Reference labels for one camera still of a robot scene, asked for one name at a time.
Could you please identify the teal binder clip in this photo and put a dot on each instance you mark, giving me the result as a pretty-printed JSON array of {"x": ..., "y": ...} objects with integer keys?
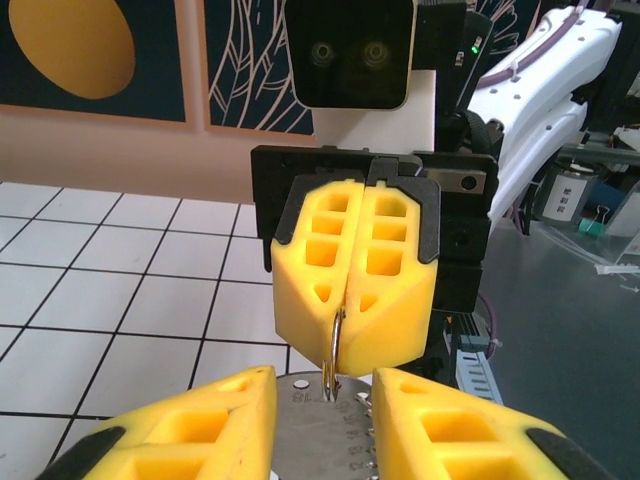
[{"x": 592, "y": 225}]

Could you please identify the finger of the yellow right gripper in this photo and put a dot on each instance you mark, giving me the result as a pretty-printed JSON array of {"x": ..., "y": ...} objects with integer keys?
[
  {"x": 395, "y": 310},
  {"x": 300, "y": 290}
]

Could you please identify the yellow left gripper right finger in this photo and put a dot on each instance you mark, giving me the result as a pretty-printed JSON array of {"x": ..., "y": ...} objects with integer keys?
[{"x": 450, "y": 440}]

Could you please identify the white labelled jar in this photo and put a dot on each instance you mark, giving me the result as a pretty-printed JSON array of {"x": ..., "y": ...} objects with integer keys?
[{"x": 567, "y": 195}]

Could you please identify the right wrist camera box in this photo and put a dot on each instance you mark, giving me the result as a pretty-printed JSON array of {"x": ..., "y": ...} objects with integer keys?
[{"x": 350, "y": 50}]

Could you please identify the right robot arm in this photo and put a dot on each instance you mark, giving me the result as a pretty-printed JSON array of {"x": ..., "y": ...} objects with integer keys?
[{"x": 540, "y": 115}]

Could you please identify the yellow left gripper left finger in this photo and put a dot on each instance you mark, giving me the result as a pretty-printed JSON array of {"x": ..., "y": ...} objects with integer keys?
[{"x": 175, "y": 440}]

